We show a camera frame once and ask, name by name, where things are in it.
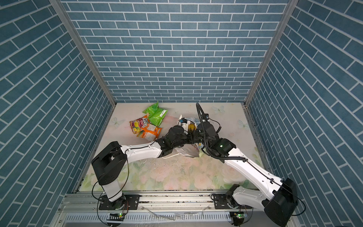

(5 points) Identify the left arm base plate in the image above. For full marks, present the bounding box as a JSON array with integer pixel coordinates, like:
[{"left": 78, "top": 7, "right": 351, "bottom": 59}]
[{"left": 98, "top": 194, "right": 140, "bottom": 211}]

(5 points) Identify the aluminium front rail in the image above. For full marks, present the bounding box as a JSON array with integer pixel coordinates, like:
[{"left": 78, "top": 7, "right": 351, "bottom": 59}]
[{"left": 49, "top": 190, "right": 300, "bottom": 227}]

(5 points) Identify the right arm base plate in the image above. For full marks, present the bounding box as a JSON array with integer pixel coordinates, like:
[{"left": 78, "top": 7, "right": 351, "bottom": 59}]
[{"left": 210, "top": 194, "right": 252, "bottom": 210}]

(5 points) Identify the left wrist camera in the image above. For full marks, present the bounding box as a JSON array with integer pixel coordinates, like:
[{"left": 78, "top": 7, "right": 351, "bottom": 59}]
[{"left": 167, "top": 125, "right": 185, "bottom": 141}]

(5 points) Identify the corner metal post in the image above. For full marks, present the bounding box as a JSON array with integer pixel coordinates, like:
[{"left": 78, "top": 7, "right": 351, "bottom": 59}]
[
  {"left": 244, "top": 0, "right": 298, "bottom": 107},
  {"left": 49, "top": 0, "right": 116, "bottom": 107}
]

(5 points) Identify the right corner metal post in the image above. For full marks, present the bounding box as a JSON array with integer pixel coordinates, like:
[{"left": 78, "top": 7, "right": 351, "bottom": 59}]
[{"left": 244, "top": 0, "right": 298, "bottom": 107}]

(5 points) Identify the green Lay's chips bag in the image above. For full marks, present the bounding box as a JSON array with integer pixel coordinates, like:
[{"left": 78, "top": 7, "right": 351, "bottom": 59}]
[{"left": 143, "top": 102, "right": 168, "bottom": 127}]

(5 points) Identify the Fox's fruits candy bag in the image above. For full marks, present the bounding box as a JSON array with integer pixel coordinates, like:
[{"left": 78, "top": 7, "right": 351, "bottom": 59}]
[
  {"left": 129, "top": 115, "right": 149, "bottom": 134},
  {"left": 137, "top": 124, "right": 162, "bottom": 142}
]

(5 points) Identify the colourful paper gift bag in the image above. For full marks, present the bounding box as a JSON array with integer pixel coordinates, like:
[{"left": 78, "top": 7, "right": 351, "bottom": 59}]
[{"left": 163, "top": 115, "right": 204, "bottom": 158}]

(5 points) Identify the yellow snack packet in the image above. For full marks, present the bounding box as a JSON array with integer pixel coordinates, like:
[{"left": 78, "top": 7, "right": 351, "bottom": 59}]
[{"left": 188, "top": 124, "right": 196, "bottom": 133}]

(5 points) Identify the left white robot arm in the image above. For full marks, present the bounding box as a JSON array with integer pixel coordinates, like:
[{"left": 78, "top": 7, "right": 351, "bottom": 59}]
[{"left": 91, "top": 133, "right": 196, "bottom": 202}]

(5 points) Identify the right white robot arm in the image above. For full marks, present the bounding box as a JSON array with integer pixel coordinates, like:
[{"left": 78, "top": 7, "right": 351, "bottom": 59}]
[{"left": 198, "top": 121, "right": 299, "bottom": 227}]

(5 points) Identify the left corner metal post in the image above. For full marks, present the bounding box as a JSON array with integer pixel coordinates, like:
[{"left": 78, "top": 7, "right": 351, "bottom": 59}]
[{"left": 49, "top": 0, "right": 116, "bottom": 107}]

